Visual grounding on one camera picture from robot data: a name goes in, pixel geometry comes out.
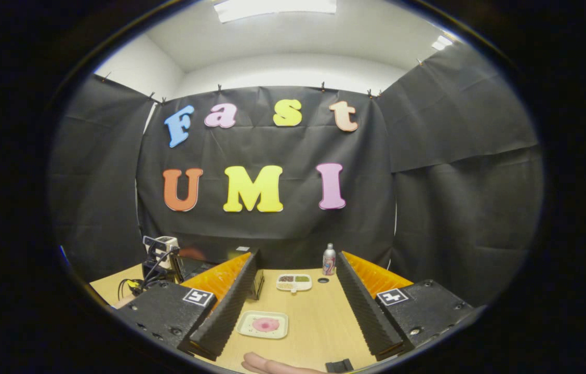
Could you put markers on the small ceiling light panel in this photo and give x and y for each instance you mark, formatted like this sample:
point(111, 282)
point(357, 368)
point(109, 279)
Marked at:
point(442, 42)

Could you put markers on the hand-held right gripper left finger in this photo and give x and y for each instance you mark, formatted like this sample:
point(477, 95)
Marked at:
point(230, 306)

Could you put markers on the large ceiling light panel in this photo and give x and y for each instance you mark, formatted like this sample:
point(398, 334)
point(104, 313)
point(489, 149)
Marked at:
point(275, 9)

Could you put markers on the black electric oven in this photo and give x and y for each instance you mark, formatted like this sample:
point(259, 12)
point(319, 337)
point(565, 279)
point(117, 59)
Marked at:
point(258, 285)

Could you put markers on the white divided snack tray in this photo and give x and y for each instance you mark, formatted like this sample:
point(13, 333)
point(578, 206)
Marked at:
point(294, 282)

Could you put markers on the white square plate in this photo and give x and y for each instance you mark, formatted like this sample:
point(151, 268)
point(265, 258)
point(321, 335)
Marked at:
point(243, 330)

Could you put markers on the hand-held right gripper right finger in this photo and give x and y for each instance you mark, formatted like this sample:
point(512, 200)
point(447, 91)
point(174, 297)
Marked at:
point(363, 306)

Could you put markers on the black backdrop cloth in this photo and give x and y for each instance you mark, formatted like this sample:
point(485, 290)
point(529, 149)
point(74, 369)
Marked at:
point(298, 150)

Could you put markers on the pink round food slice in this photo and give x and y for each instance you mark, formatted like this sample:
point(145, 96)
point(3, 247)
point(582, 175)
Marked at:
point(266, 324)

